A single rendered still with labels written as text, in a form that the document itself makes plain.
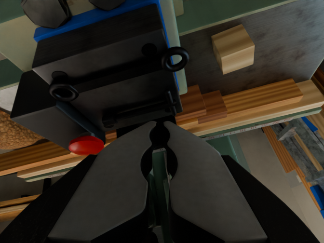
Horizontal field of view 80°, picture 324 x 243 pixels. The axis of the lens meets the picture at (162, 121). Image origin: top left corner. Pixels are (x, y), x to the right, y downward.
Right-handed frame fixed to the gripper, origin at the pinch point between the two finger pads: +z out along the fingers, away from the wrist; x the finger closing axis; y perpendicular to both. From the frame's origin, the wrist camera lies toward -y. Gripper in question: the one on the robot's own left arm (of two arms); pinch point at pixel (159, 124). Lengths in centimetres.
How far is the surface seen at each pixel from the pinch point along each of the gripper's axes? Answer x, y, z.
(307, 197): 158, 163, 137
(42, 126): -9.7, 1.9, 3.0
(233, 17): 8.4, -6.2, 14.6
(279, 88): 20.7, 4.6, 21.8
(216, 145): 14.5, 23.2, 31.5
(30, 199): -140, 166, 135
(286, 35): 16.6, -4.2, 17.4
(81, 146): -6.8, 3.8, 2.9
